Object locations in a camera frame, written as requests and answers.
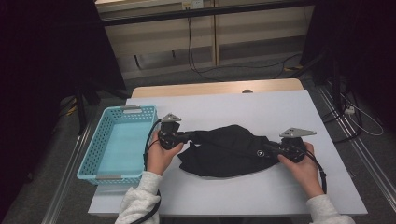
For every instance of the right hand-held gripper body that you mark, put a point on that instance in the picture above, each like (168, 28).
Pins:
(292, 149)

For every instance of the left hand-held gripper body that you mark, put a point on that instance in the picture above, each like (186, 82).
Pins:
(169, 137)

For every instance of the black pants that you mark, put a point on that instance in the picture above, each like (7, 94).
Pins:
(224, 152)

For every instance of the blue perforated plastic basket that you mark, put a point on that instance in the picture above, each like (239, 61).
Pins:
(93, 149)

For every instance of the person's left hand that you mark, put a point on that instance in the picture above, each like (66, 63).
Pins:
(160, 158)

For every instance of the person's right hand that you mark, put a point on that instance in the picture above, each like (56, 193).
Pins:
(303, 174)

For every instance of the white table cover sheet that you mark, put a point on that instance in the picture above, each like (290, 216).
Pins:
(218, 105)

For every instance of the white power plug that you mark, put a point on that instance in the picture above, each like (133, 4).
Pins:
(350, 110)

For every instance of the black metal stand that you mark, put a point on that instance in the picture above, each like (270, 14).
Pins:
(81, 112)
(335, 87)

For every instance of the dark curtain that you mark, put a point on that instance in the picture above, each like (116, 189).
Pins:
(367, 46)
(37, 62)

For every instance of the metal floor rail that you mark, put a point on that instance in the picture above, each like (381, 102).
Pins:
(67, 180)
(367, 161)

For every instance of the white wall socket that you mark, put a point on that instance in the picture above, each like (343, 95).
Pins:
(193, 4)

